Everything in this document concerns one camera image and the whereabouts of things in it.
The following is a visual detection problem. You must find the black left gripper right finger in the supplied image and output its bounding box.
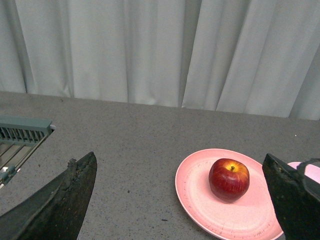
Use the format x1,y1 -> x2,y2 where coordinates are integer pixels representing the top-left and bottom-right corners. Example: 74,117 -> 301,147
262,153 -> 320,240

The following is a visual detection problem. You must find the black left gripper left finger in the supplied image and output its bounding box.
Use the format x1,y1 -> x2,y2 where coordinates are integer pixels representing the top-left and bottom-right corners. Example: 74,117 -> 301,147
0,152 -> 98,240

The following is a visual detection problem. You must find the red yellow apple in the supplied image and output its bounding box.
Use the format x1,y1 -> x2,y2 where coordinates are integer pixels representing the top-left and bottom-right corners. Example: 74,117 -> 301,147
208,158 -> 250,202

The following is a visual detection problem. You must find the pink round plate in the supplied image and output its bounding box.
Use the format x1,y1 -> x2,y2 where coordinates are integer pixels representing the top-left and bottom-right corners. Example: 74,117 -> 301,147
175,148 -> 283,240

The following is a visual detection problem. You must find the grey-green dish rack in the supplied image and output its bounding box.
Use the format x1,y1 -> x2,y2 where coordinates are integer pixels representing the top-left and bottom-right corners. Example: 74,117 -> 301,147
0,115 -> 56,188

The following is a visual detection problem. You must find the white pleated curtain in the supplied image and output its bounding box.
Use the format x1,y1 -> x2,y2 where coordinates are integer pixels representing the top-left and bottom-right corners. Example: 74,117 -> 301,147
0,0 -> 320,120

